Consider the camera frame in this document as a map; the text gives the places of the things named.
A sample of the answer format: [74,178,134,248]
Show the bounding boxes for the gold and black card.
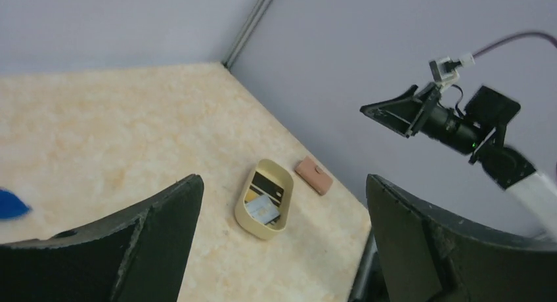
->
[244,185,262,204]

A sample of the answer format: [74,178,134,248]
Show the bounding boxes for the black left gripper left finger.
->
[1,174,204,301]

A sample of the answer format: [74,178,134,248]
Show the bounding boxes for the aluminium corner post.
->
[221,0,273,70]

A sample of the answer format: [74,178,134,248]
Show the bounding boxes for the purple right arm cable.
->
[472,31,557,60]

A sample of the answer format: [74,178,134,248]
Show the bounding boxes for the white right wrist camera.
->
[429,53,475,89]

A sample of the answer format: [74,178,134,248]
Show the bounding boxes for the beige oval plastic tray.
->
[234,159,294,240]

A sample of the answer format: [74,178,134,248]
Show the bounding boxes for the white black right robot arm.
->
[360,82,556,238]

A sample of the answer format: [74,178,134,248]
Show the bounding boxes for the silver VIP card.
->
[246,194,280,225]

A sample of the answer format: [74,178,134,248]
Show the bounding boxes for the black VIP card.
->
[252,171,284,205]

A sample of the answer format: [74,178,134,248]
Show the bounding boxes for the blue cloth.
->
[1,188,32,221]

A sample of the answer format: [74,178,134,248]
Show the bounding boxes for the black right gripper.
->
[359,83,483,154]

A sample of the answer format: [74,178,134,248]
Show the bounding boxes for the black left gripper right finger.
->
[366,175,556,301]

